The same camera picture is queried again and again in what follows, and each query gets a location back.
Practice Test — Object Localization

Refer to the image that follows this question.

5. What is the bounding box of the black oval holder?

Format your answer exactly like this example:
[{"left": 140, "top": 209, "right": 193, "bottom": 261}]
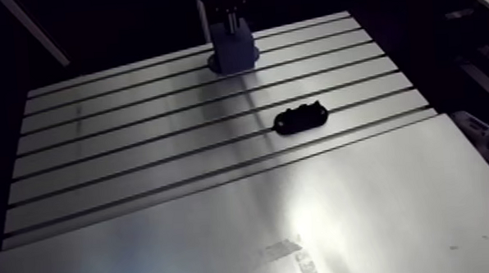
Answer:
[{"left": 269, "top": 98, "right": 331, "bottom": 137}]

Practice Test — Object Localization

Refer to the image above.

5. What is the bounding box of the dark blue-grey block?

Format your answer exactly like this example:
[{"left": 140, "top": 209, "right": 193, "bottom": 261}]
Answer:
[{"left": 203, "top": 16, "right": 263, "bottom": 77}]

